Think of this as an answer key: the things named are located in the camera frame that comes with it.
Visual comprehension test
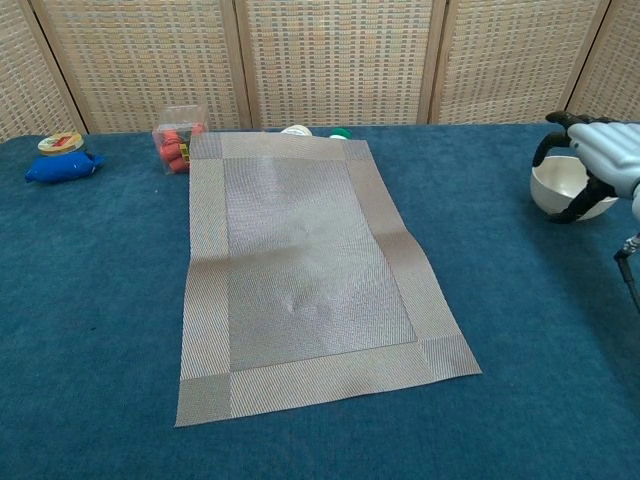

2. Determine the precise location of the small yellow-lid jar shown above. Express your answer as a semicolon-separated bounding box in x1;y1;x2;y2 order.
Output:
37;131;86;159

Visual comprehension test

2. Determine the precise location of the woven bamboo folding screen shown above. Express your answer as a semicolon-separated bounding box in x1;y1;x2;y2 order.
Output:
0;0;640;144

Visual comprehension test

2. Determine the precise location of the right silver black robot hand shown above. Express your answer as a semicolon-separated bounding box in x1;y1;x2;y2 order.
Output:
531;110;640;224

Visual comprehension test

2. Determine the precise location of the beige woven placemat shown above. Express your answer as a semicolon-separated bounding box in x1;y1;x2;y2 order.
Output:
173;130;484;429

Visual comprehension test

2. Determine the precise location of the white round bowl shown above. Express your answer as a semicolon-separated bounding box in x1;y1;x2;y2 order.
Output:
529;155;621;222

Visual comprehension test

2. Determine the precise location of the clear box with orange caps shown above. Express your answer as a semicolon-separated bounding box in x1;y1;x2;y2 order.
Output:
151;104;210;177

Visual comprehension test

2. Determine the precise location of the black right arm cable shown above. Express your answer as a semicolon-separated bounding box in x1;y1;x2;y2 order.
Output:
613;232;640;309

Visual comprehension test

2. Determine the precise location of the blue fish toy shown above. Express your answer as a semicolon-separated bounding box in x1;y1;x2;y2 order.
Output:
24;151;106;185

